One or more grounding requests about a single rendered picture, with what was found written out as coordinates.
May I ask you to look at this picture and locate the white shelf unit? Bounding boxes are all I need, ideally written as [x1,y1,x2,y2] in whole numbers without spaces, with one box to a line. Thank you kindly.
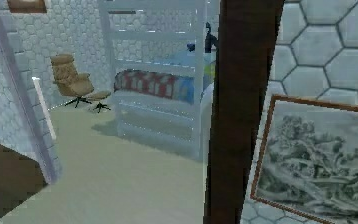
[98,0,209,160]

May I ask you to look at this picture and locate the red white striped cloth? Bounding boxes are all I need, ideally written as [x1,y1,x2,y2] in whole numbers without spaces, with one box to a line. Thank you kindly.
[113,69,195,104]

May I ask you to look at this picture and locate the dark brown room door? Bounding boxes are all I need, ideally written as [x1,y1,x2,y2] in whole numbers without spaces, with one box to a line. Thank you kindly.
[203,0,286,224]

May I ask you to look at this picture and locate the dark blue figurine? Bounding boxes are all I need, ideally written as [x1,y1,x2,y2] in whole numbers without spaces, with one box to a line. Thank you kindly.
[204,21,219,54]

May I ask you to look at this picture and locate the tan footstool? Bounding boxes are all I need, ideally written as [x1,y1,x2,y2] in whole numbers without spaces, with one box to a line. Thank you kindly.
[86,90,112,114]

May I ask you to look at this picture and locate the tan lounge chair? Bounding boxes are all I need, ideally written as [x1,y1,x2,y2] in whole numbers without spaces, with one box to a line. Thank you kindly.
[50,53,95,109]

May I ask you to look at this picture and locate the white leaning board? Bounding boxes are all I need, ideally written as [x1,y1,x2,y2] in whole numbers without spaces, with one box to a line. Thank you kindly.
[31,76,58,141]

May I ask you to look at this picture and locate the brown framed grey picture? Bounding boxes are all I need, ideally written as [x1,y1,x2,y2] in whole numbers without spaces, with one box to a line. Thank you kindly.
[249,94,358,224]

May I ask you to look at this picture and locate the brown framed wall picture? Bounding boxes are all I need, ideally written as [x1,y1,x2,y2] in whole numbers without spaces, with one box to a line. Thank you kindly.
[6,0,49,14]

